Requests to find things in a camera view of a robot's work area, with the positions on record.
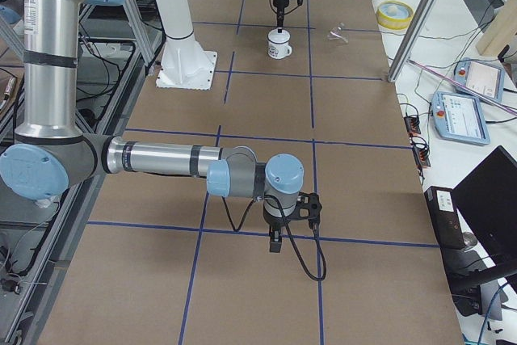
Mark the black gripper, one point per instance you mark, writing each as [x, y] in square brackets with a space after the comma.
[275, 224]
[279, 1]

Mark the clear glass funnel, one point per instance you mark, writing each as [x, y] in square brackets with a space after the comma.
[338, 33]

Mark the white enamel mug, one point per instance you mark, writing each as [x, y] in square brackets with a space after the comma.
[278, 44]

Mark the yellow rimmed bowl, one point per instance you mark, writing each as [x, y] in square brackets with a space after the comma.
[394, 15]

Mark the orange black connector module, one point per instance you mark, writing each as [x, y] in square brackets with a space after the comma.
[412, 124]
[421, 155]

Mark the black box device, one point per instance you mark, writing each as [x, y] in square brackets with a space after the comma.
[444, 217]

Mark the near teach pendant tablet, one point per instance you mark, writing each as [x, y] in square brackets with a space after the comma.
[459, 117]

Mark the teach pendant tablet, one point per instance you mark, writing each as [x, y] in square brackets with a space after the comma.
[459, 117]
[481, 77]

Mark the black laptop computer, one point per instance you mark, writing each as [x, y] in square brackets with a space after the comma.
[486, 199]

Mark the far teach pendant tablet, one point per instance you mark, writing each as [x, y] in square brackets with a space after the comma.
[481, 77]

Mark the wooden beam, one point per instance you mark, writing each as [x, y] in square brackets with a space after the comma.
[500, 32]

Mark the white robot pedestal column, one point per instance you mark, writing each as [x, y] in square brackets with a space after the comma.
[184, 63]

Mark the aluminium frame post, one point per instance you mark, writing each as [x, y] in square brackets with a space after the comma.
[403, 53]

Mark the aluminium side frame rack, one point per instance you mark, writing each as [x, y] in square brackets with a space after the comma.
[34, 253]

